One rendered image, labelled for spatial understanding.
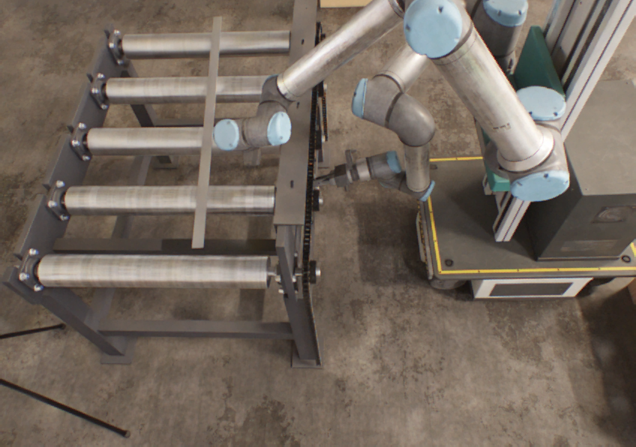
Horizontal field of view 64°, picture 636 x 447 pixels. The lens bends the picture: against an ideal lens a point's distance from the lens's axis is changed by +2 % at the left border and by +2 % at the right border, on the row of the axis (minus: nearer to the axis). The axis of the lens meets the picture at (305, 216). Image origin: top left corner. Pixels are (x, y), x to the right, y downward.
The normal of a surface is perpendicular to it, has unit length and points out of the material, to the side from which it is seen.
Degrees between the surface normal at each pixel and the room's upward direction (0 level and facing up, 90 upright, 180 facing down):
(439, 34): 84
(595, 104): 0
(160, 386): 0
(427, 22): 85
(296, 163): 0
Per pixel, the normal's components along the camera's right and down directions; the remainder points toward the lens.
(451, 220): -0.07, -0.54
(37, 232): 1.00, 0.00
